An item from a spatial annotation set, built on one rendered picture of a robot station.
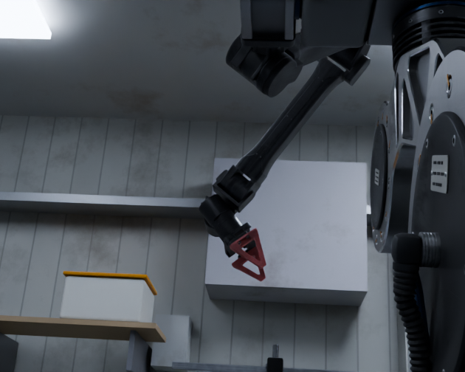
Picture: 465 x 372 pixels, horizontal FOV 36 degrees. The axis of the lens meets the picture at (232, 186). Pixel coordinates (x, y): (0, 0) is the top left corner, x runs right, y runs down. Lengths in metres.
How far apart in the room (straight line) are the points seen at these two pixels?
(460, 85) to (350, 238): 4.06
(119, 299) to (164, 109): 1.59
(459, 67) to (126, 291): 3.76
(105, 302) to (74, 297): 0.18
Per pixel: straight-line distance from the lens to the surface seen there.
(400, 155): 0.83
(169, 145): 5.16
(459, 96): 0.42
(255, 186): 1.59
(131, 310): 4.08
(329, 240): 4.45
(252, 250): 1.61
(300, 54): 1.31
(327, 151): 5.10
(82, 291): 4.17
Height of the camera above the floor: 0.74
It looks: 23 degrees up
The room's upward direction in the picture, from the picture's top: 4 degrees clockwise
